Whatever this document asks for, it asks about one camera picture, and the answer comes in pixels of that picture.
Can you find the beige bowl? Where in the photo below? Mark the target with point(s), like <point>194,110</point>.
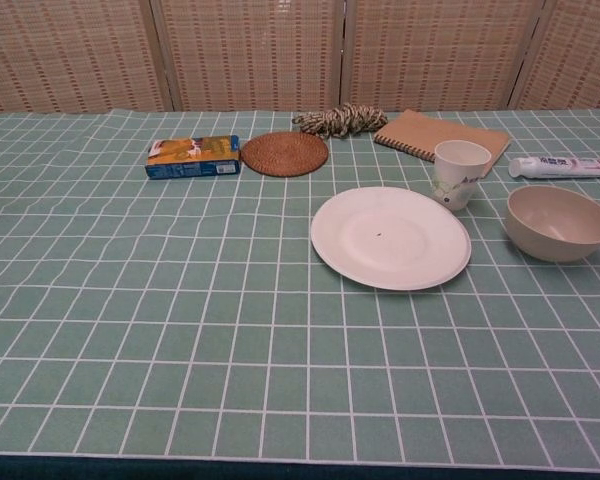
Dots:
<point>545,245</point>

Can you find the white paper cup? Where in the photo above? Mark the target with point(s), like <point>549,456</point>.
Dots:
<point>452,192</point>

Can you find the blue and orange snack box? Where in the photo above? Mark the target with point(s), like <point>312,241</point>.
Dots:
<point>195,157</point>

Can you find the white toothpaste tube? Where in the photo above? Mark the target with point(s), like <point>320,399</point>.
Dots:
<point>562,167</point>

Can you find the round woven rattan coaster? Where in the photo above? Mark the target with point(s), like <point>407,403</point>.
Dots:
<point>285,154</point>

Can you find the bamboo folding screen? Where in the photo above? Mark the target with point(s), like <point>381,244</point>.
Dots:
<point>260,55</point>

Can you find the white paper plate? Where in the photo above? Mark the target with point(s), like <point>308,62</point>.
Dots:
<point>390,240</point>

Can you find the brown spiral notebook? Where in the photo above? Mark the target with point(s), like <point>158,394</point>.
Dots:
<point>430,132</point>

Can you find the green checked tablecloth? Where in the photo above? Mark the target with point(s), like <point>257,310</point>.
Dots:
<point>180,310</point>

